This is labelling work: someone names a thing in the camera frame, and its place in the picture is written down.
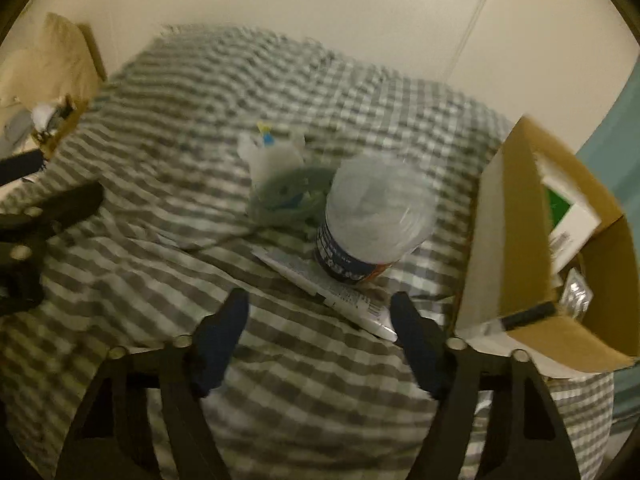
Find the white toothpaste tube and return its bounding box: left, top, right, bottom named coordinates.
left=253, top=248, right=397, bottom=342

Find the white plush rabbit toy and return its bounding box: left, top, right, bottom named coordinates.
left=236, top=122, right=306, bottom=191

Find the small brown cardboard box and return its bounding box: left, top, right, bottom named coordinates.
left=30, top=96, right=89, bottom=162

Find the silver foil packet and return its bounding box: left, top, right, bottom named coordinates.
left=559, top=268, right=593, bottom=320

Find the grey white checked duvet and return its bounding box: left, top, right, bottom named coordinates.
left=0, top=23, right=616, bottom=480

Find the white green carton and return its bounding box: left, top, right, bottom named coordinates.
left=535, top=153, right=601, bottom=273

